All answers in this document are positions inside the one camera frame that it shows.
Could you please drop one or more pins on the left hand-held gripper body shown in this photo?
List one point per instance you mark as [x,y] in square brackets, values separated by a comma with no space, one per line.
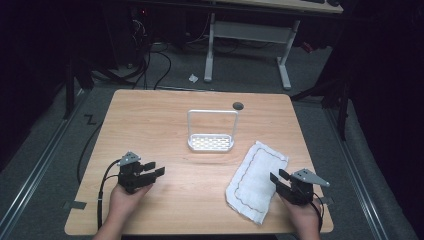
[130,178]

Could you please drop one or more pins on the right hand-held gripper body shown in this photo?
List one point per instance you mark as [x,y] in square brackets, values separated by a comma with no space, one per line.
[300,188]

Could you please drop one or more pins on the white towel with dark stitching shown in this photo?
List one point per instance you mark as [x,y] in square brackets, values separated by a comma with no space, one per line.
[255,180]

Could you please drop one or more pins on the white rack with tall frame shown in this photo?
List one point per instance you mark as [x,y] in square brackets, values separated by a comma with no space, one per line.
[210,143]

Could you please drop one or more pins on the person's left hand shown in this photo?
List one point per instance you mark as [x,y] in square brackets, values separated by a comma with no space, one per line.
[123,203]

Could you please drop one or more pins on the person's right hand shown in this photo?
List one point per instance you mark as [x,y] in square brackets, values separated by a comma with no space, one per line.
[305,216]

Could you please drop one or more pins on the grey tape strip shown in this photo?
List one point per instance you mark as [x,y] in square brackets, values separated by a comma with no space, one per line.
[76,205]
[327,200]

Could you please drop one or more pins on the dark round table grommet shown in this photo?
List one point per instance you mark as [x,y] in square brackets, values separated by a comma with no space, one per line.
[238,106]

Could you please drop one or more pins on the black metal stand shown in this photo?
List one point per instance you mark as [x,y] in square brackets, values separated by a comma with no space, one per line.
[342,113]
[69,90]

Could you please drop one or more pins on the crumpled white paper scrap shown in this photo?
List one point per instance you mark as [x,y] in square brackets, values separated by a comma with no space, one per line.
[193,78]

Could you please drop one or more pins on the small red object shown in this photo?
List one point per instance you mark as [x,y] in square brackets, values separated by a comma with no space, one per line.
[307,47]

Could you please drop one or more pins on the white desk with metal legs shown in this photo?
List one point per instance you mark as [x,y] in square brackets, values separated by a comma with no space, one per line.
[250,33]

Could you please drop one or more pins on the metal floor rail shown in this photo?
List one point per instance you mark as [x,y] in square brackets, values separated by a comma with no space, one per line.
[36,170]
[360,180]

